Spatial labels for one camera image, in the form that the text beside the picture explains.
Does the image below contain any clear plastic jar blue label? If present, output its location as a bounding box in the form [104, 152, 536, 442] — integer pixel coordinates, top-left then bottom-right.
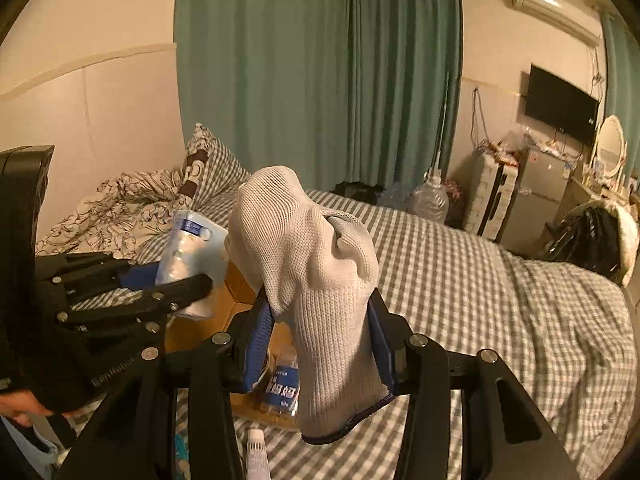
[254, 344, 299, 425]

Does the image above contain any blue tissue pack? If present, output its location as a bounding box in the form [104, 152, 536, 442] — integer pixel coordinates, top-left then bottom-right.
[155, 210, 229, 321]

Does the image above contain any white knit glove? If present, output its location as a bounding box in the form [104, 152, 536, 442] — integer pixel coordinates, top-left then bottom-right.
[226, 166, 390, 444]

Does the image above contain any light blue sleeve forearm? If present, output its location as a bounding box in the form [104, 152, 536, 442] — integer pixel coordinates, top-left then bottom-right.
[1, 416, 60, 480]

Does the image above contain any person's left hand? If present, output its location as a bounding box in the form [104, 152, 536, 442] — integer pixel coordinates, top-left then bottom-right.
[0, 390, 53, 427]

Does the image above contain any brown cardboard box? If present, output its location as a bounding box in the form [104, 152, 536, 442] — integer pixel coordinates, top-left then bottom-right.
[164, 259, 302, 430]

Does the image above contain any floral patterned quilt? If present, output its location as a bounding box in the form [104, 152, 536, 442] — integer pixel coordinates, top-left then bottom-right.
[36, 168, 192, 259]

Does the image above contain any white tube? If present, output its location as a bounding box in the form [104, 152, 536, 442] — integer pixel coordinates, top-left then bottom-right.
[245, 428, 271, 480]

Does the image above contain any large clear water bottle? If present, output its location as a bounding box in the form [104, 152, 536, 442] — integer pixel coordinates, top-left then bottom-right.
[407, 168, 449, 224]

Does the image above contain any checked pillow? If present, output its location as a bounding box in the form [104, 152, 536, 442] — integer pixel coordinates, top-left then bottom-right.
[177, 122, 250, 211]

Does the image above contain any grey checked bed cover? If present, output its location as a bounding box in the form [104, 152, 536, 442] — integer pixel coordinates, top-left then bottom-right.
[134, 190, 638, 479]

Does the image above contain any white suitcase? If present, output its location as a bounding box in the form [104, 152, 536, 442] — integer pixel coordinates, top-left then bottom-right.
[463, 153, 518, 242]

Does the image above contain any small grey fridge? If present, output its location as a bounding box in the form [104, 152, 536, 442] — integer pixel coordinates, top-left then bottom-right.
[499, 146, 570, 255]

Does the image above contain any chair with dark clothes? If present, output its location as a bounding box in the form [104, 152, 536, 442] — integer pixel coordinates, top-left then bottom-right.
[541, 198, 639, 287]

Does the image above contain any green curtain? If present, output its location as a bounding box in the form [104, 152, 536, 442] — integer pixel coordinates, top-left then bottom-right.
[174, 0, 463, 190]

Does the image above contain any white oval mirror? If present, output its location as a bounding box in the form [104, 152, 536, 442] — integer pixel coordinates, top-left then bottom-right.
[593, 115, 627, 179]

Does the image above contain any white air conditioner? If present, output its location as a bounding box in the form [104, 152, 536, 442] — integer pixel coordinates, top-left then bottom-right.
[512, 0, 602, 48]

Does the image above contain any green curtain right window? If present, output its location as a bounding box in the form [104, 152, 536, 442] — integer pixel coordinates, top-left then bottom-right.
[601, 12, 640, 177]

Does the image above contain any black wall television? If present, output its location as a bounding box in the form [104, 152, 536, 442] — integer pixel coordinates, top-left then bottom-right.
[525, 64, 599, 148]

